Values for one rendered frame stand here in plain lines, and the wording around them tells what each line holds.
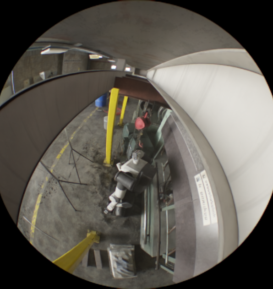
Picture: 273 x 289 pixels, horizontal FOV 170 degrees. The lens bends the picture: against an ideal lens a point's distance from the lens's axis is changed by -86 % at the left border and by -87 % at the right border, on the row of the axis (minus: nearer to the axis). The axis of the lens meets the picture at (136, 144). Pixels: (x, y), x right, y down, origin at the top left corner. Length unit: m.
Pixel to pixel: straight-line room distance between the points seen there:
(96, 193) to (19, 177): 1.78
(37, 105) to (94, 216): 1.85
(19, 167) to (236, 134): 0.45
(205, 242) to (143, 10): 1.05
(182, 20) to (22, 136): 0.38
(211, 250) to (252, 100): 0.87
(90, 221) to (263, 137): 2.02
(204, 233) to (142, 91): 1.38
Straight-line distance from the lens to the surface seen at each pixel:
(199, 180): 0.87
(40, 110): 0.31
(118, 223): 1.93
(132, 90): 1.02
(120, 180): 0.69
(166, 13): 0.20
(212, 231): 0.84
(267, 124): 0.18
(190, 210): 0.91
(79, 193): 2.05
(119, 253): 1.83
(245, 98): 0.20
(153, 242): 1.50
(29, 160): 0.31
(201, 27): 0.20
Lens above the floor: 1.91
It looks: 43 degrees down
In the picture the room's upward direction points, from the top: 20 degrees clockwise
